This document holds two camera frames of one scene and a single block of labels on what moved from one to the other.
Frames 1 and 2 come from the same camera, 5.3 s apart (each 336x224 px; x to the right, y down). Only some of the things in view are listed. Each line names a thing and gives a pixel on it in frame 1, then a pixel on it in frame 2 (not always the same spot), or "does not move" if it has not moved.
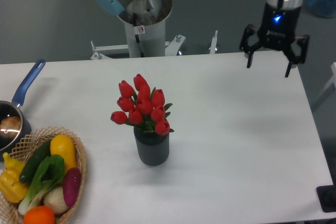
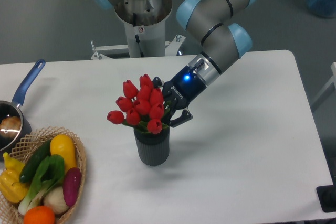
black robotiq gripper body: x=279 y=25 → x=180 y=92
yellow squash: x=63 y=145 does not move
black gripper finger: x=303 y=41 → x=183 y=117
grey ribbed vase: x=153 y=148 does not move
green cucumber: x=31 y=164 does not move
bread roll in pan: x=10 y=126 does not move
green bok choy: x=50 y=176 does not move
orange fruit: x=39 y=214 does not move
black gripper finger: x=243 y=45 → x=157 y=82
